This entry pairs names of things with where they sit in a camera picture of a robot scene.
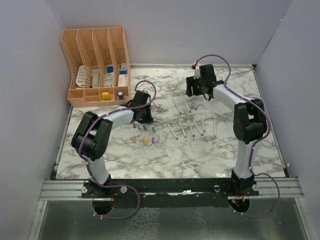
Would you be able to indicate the blue white box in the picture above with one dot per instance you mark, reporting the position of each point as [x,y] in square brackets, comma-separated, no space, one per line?
[109,76]

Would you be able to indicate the brown cap marker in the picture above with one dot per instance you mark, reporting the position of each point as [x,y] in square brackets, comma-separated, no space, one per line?
[203,123]

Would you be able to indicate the grey cap marker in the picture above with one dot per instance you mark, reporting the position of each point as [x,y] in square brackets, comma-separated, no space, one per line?
[172,131]

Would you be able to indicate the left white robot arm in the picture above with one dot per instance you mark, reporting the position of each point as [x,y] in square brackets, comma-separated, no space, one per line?
[92,135]

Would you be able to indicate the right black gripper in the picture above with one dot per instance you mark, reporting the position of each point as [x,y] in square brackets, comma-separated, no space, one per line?
[190,81]

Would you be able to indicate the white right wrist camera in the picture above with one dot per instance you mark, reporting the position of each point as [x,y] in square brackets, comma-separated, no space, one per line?
[197,73]

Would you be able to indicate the teal cap marker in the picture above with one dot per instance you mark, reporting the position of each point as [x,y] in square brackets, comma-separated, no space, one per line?
[182,129]

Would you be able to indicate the white stapler package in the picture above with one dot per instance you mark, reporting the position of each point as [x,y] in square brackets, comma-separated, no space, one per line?
[95,77]

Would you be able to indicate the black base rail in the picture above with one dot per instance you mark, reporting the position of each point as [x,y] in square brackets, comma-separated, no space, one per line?
[122,196]

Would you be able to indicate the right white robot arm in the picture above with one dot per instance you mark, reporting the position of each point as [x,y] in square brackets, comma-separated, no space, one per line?
[249,120]

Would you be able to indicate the light blue marker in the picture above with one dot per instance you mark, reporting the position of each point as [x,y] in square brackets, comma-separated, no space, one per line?
[191,128]

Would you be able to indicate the yellow tape measure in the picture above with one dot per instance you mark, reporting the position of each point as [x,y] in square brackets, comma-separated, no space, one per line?
[106,96]

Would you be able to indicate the aluminium frame rail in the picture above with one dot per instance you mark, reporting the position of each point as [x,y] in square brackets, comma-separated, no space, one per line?
[69,190]

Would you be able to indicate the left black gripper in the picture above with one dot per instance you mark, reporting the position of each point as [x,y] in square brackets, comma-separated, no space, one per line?
[149,118]

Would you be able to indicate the peach plastic file organizer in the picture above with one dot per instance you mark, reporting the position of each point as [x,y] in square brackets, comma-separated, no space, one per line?
[96,48]

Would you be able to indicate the peach cap marker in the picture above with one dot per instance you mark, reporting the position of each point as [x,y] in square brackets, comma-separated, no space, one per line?
[177,106]

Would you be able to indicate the yellow cap marker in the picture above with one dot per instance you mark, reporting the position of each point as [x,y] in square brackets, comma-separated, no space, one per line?
[214,128]

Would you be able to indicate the white red box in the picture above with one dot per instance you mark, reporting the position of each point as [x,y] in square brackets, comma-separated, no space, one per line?
[123,75]

